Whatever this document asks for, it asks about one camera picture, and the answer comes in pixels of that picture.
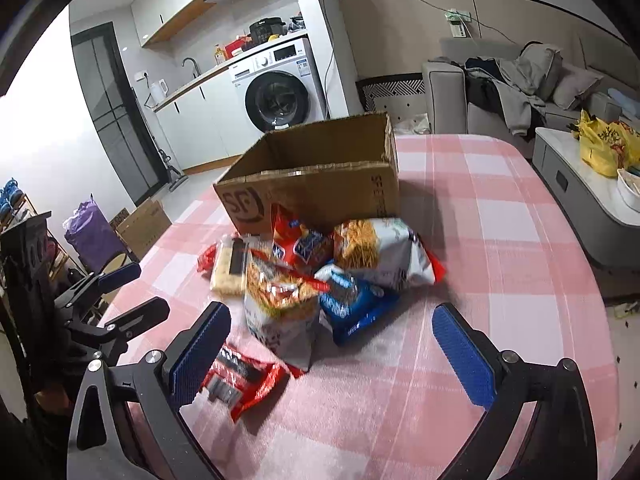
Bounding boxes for clear pack of crackers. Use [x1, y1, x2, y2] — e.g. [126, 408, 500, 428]
[209, 235, 247, 297]

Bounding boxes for red white balloon glue bag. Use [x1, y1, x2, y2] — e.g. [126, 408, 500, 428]
[198, 344, 305, 422]

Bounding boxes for white noodle snack bag front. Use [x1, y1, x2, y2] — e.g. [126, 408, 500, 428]
[243, 248, 329, 375]

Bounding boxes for white noodle snack bag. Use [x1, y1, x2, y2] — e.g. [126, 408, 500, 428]
[333, 218, 446, 292]
[243, 248, 329, 375]

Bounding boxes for dark red chips bag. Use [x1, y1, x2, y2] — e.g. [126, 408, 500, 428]
[271, 204, 334, 275]

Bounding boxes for blue cookie snack bag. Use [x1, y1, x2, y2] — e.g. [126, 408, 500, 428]
[314, 264, 399, 346]

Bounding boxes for purple plastic bag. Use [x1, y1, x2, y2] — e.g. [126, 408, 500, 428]
[63, 196, 126, 273]

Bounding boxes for cardboard box on floor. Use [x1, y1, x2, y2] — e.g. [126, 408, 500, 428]
[110, 198, 171, 259]

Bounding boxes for dark glass door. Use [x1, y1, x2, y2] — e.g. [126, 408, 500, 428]
[70, 23, 168, 205]

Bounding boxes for white kitchen base cabinets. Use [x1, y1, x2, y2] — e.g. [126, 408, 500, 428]
[155, 70, 260, 169]

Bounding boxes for white electric kettle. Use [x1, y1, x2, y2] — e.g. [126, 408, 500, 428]
[150, 79, 169, 106]

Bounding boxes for pink checkered tablecloth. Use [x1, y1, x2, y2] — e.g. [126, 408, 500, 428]
[98, 133, 622, 480]

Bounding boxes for grey white coffee table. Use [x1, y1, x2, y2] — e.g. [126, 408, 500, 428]
[533, 128, 640, 271]

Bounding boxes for brown cardboard SF box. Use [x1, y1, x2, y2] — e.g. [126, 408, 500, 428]
[214, 113, 400, 235]

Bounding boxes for white washing machine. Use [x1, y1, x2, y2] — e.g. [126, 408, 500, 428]
[230, 36, 328, 133]

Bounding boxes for black basket on washer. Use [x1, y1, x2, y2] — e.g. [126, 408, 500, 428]
[250, 18, 286, 44]

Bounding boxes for yellow plastic bag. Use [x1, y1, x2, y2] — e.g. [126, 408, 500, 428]
[573, 110, 639, 179]

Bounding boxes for black patterned radiator cover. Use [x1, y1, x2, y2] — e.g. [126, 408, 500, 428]
[356, 73, 428, 129]

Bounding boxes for grey sofa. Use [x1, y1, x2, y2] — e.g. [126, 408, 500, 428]
[422, 38, 622, 151]

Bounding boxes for grey clothes pile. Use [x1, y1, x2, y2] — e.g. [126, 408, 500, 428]
[463, 58, 544, 140]

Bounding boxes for grey sofa cushion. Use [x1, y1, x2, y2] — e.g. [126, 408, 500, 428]
[516, 41, 563, 101]

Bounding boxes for wall power strip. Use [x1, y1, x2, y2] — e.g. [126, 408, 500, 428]
[445, 9, 472, 38]

